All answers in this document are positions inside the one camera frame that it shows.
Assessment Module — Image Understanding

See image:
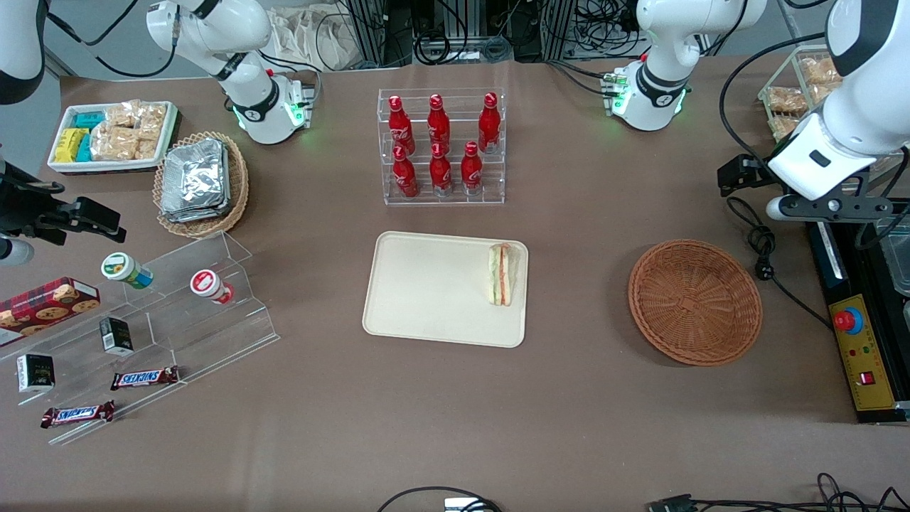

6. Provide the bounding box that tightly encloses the small black carton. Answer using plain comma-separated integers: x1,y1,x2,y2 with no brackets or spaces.
16,353,56,394
99,316,134,357

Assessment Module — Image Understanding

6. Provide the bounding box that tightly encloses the silver aluminium frame post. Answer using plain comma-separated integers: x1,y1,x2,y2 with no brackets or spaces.
544,0,578,61
346,0,388,68

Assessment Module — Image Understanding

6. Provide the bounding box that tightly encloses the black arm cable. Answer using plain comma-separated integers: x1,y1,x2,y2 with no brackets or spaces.
44,0,178,79
719,32,829,161

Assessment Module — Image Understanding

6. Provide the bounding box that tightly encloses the black looped cable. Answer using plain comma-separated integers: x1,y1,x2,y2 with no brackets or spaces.
375,486,502,512

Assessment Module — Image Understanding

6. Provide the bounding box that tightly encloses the clear acrylic bottle rack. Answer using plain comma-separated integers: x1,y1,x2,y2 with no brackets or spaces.
378,87,507,207

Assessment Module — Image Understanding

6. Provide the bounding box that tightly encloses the yellow black control box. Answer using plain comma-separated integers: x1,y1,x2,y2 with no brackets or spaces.
807,213,910,425

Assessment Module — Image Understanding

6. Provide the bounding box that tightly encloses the Snickers chocolate bar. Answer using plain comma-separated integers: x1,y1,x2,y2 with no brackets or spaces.
110,366,181,391
40,400,116,429

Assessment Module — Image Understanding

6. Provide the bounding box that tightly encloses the black cable bundle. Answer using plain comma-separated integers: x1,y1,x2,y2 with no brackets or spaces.
576,0,644,59

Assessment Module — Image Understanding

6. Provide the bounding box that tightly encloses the brown wicker basket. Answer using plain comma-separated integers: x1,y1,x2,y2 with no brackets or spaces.
628,240,764,368

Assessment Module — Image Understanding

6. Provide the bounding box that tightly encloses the black coiled cable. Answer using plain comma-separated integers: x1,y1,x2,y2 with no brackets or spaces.
414,32,471,66

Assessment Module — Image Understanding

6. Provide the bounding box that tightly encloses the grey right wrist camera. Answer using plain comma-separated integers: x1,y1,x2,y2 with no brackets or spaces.
0,238,36,266

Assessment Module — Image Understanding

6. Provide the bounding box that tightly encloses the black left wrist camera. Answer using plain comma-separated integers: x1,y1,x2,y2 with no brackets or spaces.
766,196,894,222

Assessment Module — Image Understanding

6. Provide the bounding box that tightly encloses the clear snack display rack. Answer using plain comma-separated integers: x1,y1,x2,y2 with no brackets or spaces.
757,44,910,175

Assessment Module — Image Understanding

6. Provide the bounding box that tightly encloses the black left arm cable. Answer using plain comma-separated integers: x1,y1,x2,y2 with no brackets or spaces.
719,32,829,161

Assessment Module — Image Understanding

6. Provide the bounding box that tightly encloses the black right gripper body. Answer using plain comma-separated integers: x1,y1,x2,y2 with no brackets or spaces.
0,162,65,239

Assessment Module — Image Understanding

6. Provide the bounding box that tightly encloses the red lid cup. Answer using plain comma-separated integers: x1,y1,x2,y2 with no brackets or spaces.
189,269,235,305

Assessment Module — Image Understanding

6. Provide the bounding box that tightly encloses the cream cloth bag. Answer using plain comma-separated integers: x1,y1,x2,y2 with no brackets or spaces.
269,6,356,72

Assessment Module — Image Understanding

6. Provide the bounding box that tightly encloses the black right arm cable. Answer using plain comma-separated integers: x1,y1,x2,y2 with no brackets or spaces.
44,0,178,79

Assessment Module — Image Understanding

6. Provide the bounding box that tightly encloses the white rectangular snack dish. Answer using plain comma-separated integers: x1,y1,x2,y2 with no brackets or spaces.
47,100,180,176

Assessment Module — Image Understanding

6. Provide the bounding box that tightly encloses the light wicker basket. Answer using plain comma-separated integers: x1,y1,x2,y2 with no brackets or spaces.
153,131,250,239

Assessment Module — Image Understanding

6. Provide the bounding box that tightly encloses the green lid cup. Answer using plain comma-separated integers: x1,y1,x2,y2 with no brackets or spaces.
100,252,154,290

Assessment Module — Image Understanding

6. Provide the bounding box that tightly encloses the sandwich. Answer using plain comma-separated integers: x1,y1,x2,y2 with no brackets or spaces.
488,243,514,306

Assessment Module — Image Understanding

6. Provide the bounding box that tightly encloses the clear acrylic stepped shelf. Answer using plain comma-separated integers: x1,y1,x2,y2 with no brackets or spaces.
0,231,280,447

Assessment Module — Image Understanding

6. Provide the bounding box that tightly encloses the red tartan cookie box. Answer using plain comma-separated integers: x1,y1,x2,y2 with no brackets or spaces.
0,277,101,348

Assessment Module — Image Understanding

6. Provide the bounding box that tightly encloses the yellow snack pack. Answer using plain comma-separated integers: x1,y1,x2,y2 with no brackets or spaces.
55,128,86,164

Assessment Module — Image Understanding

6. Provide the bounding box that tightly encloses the foil wrapped pack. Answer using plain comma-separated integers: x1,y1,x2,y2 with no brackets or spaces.
161,146,232,223
161,139,230,214

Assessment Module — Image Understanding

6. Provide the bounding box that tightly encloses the clear plastic container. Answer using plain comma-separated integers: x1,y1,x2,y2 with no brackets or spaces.
872,213,910,297

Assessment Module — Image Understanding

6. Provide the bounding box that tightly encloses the red cola bottle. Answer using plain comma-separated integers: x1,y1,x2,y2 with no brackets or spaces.
390,95,415,154
429,142,454,198
392,145,420,198
478,92,501,154
461,141,484,196
427,93,451,151

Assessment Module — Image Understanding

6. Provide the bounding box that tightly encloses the cream plastic tray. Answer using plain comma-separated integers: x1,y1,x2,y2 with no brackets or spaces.
362,231,530,349

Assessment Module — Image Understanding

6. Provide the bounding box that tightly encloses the black thin cable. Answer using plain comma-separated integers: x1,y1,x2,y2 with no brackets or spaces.
693,471,910,512

